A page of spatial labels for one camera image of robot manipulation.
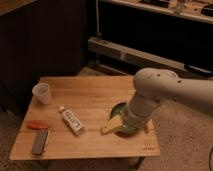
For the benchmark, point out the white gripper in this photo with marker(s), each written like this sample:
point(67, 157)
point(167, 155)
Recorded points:
point(129, 118)

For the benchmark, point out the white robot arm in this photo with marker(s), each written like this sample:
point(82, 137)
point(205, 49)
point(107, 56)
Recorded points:
point(153, 86)

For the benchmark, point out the green bowl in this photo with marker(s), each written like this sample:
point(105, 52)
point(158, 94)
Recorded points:
point(126, 130)

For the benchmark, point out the small clear plastic bottle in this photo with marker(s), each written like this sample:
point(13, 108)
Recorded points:
point(71, 119)

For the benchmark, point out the wooden table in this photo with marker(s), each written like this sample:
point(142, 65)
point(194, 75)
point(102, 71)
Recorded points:
point(91, 98)

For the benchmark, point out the grey rectangular block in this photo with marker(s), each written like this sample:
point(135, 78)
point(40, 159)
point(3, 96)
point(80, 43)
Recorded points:
point(40, 142)

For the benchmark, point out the translucent plastic cup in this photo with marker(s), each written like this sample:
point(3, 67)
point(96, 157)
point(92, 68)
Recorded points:
point(43, 93)

